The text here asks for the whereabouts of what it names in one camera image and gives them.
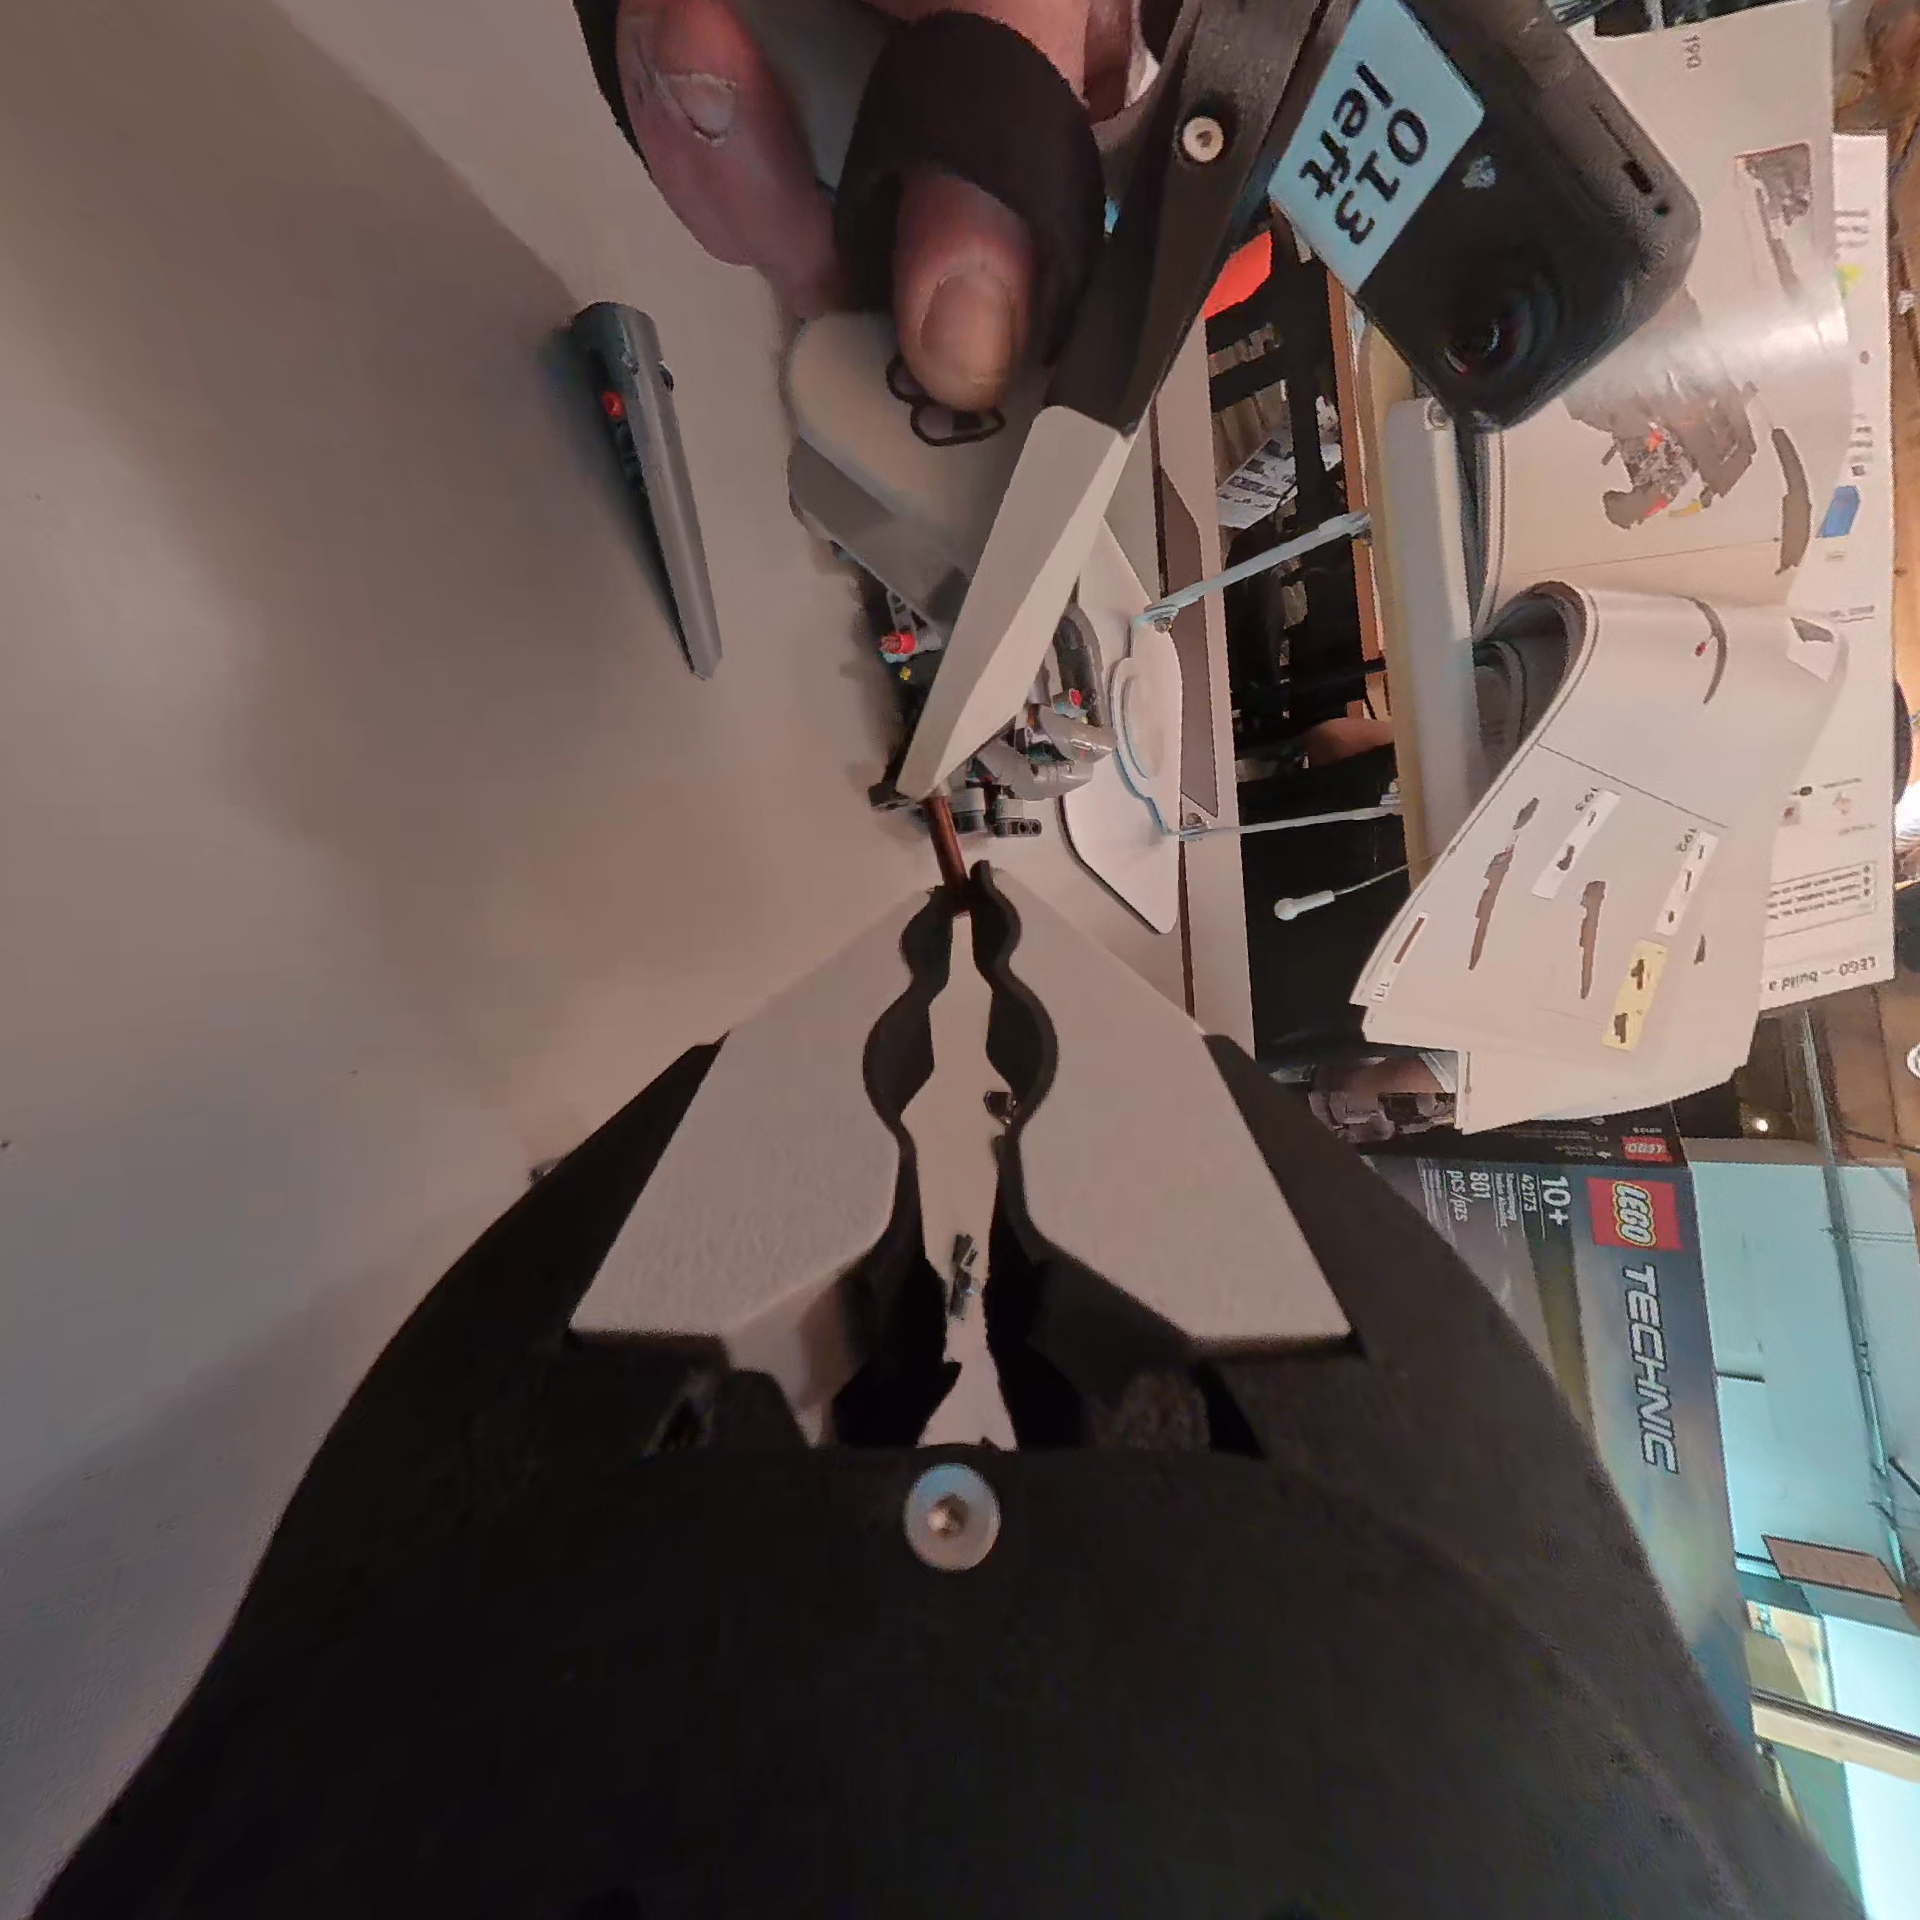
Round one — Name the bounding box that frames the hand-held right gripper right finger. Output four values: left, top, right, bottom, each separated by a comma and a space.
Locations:
964, 861, 1353, 1402

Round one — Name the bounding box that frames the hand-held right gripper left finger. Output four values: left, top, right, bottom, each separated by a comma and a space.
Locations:
566, 887, 959, 1415

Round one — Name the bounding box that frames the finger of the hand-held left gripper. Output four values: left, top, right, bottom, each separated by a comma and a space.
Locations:
874, 405, 1136, 808
786, 457, 993, 605

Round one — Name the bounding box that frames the grey lego car model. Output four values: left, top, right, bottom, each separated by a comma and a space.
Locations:
862, 578, 1124, 844

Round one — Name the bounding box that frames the grey lego wing panel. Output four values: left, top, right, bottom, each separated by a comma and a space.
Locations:
542, 300, 724, 680

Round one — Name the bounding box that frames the black toy set box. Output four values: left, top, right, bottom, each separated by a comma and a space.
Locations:
1306, 1050, 1757, 1744

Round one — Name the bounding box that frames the lego instruction booklet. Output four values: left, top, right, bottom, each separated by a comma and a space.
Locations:
1349, 0, 1900, 1135

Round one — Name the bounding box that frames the person's left hand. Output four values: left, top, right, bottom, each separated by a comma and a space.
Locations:
613, 0, 1143, 417

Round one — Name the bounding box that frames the white book stand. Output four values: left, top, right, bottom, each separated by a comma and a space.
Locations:
1056, 324, 1502, 940

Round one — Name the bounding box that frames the white cable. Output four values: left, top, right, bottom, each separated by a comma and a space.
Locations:
1274, 862, 1420, 922

